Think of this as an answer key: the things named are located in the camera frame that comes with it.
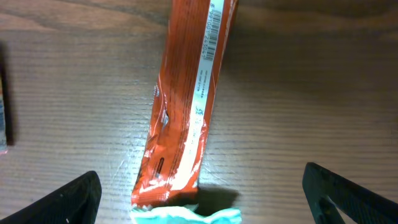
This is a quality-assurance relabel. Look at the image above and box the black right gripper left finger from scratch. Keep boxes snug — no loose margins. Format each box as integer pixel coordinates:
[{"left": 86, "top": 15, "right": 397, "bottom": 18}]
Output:
[{"left": 1, "top": 170, "right": 102, "bottom": 224}]

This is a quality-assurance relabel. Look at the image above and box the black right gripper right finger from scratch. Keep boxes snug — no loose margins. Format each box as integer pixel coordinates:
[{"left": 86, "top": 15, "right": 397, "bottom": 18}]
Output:
[{"left": 302, "top": 162, "right": 397, "bottom": 224}]

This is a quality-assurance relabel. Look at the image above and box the light blue wet wipes pack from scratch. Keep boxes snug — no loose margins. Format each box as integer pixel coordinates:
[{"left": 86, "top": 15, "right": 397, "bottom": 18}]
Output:
[{"left": 129, "top": 205, "right": 243, "bottom": 224}]

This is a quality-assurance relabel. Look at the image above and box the orange small carton box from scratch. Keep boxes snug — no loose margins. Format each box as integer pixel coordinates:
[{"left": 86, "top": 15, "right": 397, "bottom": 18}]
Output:
[{"left": 0, "top": 84, "right": 7, "bottom": 155}]

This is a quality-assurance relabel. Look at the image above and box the red chocolate wafer bar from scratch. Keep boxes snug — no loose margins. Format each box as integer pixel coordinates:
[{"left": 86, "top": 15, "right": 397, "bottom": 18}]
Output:
[{"left": 131, "top": 0, "right": 238, "bottom": 207}]

